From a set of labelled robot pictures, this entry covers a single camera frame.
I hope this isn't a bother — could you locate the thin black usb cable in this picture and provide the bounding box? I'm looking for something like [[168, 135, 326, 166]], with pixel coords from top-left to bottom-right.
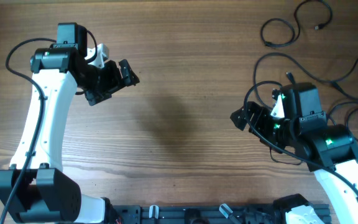
[[252, 52, 358, 110]]

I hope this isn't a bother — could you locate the thick black cable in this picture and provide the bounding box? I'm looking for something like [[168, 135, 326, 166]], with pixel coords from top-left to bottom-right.
[[259, 0, 334, 49]]

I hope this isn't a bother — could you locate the thin dark cable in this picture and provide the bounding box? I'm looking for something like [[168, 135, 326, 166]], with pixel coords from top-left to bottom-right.
[[326, 101, 358, 144]]

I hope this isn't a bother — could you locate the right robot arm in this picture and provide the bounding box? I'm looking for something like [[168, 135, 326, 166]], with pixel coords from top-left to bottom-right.
[[230, 83, 358, 223]]

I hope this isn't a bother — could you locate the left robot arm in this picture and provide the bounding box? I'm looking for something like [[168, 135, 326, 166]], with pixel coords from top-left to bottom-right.
[[0, 22, 139, 223]]

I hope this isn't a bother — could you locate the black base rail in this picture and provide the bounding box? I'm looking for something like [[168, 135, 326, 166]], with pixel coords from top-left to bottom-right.
[[114, 204, 285, 224]]

